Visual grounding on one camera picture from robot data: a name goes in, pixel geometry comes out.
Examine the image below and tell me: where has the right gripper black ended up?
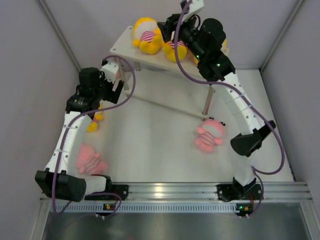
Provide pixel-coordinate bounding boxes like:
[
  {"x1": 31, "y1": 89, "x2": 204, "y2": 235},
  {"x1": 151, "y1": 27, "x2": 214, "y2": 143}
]
[{"x1": 155, "y1": 11, "x2": 204, "y2": 62}]

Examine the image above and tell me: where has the yellow plush toy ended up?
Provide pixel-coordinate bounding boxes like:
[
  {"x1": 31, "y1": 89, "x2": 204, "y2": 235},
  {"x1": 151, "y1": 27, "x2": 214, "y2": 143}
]
[
  {"x1": 223, "y1": 39, "x2": 228, "y2": 51},
  {"x1": 162, "y1": 41, "x2": 188, "y2": 63},
  {"x1": 86, "y1": 111, "x2": 104, "y2": 133},
  {"x1": 132, "y1": 17, "x2": 163, "y2": 55}
]

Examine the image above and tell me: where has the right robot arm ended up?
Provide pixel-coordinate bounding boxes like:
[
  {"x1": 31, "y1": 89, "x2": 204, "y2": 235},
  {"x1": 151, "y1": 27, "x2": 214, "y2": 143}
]
[{"x1": 157, "y1": 14, "x2": 276, "y2": 202}]

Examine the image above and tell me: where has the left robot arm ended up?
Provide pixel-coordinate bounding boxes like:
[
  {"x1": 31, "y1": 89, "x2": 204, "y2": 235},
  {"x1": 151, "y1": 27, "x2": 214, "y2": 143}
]
[{"x1": 35, "y1": 62, "x2": 124, "y2": 202}]

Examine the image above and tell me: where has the white two-tier shelf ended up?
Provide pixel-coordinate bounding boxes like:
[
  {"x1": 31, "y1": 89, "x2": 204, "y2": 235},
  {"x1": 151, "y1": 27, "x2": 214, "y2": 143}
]
[{"x1": 110, "y1": 26, "x2": 225, "y2": 118}]

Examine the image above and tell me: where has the pink plush toy back left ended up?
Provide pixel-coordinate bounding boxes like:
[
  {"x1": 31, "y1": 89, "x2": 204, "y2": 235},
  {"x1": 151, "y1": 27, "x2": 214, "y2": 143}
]
[{"x1": 115, "y1": 71, "x2": 121, "y2": 80}]

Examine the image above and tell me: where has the pink plush toy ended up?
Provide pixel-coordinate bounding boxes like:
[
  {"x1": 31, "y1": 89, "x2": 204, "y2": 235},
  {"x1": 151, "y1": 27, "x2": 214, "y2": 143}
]
[
  {"x1": 115, "y1": 71, "x2": 121, "y2": 80},
  {"x1": 194, "y1": 117, "x2": 226, "y2": 153},
  {"x1": 76, "y1": 144, "x2": 108, "y2": 175}
]

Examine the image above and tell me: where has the pink plush toy front left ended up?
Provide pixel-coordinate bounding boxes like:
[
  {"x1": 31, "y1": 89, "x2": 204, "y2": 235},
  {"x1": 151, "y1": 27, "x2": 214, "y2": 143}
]
[{"x1": 76, "y1": 144, "x2": 108, "y2": 175}]

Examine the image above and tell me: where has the pink plush toy centre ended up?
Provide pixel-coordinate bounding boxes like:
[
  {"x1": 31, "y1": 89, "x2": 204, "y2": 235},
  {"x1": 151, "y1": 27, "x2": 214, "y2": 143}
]
[{"x1": 194, "y1": 117, "x2": 226, "y2": 153}]

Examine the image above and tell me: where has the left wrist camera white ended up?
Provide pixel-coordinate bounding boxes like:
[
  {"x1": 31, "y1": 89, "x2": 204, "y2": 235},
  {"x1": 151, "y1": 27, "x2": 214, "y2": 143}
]
[{"x1": 100, "y1": 61, "x2": 120, "y2": 83}]

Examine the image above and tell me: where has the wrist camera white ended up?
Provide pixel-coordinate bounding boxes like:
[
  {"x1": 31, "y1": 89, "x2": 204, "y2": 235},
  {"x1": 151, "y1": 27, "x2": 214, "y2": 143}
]
[
  {"x1": 180, "y1": 0, "x2": 205, "y2": 18},
  {"x1": 100, "y1": 61, "x2": 120, "y2": 83}
]

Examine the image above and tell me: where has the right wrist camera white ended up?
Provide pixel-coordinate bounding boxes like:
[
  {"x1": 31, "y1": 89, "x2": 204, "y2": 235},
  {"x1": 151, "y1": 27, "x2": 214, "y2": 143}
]
[{"x1": 180, "y1": 0, "x2": 205, "y2": 18}]

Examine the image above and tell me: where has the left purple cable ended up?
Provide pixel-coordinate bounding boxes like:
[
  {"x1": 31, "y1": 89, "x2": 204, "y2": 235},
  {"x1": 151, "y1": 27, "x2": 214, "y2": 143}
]
[{"x1": 51, "y1": 56, "x2": 137, "y2": 218}]

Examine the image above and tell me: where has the purple cable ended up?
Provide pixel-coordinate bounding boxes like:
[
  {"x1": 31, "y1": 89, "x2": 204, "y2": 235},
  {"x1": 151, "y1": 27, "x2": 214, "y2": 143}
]
[
  {"x1": 51, "y1": 56, "x2": 137, "y2": 218},
  {"x1": 173, "y1": 0, "x2": 286, "y2": 218}
]

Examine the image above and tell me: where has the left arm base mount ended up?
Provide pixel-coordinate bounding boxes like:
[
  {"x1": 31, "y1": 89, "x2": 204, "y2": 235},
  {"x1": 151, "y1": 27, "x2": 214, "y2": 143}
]
[{"x1": 84, "y1": 184, "x2": 129, "y2": 201}]

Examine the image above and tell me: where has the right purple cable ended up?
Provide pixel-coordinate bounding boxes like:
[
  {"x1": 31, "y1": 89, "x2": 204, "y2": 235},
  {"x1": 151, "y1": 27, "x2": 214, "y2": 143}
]
[{"x1": 173, "y1": 0, "x2": 286, "y2": 218}]

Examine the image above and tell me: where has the aluminium corner post left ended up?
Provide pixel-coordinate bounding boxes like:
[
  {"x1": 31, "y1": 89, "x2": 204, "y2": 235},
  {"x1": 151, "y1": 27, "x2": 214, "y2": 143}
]
[{"x1": 35, "y1": 0, "x2": 81, "y2": 72}]

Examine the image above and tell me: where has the aluminium corner post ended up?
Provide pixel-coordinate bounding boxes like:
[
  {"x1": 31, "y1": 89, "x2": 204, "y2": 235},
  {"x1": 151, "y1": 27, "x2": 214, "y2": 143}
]
[
  {"x1": 35, "y1": 0, "x2": 81, "y2": 72},
  {"x1": 259, "y1": 0, "x2": 307, "y2": 72}
]

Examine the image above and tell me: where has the aluminium corner post right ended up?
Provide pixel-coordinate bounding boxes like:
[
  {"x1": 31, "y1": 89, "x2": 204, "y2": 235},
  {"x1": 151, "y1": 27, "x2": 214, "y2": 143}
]
[{"x1": 259, "y1": 0, "x2": 307, "y2": 72}]

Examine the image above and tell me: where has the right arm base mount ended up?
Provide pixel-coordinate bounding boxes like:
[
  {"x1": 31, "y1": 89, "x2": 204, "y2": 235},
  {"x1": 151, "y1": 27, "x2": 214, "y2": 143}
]
[{"x1": 216, "y1": 183, "x2": 263, "y2": 202}]

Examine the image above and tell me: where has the aluminium front rail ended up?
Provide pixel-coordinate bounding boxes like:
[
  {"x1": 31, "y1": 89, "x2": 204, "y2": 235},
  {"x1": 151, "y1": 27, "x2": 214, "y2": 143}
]
[{"x1": 40, "y1": 182, "x2": 313, "y2": 217}]

